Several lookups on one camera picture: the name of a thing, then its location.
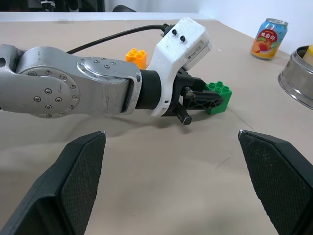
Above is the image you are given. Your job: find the orange toy brick cube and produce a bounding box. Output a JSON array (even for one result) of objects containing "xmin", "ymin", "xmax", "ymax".
[{"xmin": 125, "ymin": 48, "xmax": 148, "ymax": 70}]

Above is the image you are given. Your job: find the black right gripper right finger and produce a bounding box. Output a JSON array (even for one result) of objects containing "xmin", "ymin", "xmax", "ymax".
[{"xmin": 238, "ymin": 130, "xmax": 313, "ymax": 235}]

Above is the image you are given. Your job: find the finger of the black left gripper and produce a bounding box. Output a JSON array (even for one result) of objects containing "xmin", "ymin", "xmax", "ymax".
[
  {"xmin": 193, "ymin": 77, "xmax": 208, "ymax": 91},
  {"xmin": 186, "ymin": 89, "xmax": 224, "ymax": 112}
]

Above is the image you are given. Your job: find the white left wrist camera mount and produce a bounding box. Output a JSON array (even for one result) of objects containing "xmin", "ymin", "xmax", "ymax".
[{"xmin": 148, "ymin": 16, "xmax": 212, "ymax": 118}]

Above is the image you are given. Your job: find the round stainless steel pot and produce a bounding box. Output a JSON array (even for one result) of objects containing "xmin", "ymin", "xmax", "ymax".
[{"xmin": 277, "ymin": 45, "xmax": 313, "ymax": 110}]

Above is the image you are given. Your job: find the yellow item in pot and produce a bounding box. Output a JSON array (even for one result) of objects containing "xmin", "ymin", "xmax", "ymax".
[{"xmin": 302, "ymin": 44, "xmax": 313, "ymax": 67}]

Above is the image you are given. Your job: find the green toy brick cube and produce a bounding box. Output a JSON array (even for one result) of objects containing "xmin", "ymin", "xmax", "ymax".
[{"xmin": 204, "ymin": 81, "xmax": 233, "ymax": 115}]

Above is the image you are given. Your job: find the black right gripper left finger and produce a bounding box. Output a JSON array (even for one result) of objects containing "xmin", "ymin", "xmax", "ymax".
[{"xmin": 0, "ymin": 131, "xmax": 107, "ymax": 235}]

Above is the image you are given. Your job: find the black chair back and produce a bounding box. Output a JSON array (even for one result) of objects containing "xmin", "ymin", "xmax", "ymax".
[{"xmin": 112, "ymin": 4, "xmax": 139, "ymax": 13}]

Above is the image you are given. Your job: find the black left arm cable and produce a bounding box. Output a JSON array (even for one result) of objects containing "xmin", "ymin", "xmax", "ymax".
[{"xmin": 66, "ymin": 23, "xmax": 177, "ymax": 55}]

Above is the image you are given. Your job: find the peach drink can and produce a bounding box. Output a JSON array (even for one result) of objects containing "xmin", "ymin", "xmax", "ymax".
[{"xmin": 250, "ymin": 18, "xmax": 289, "ymax": 61}]

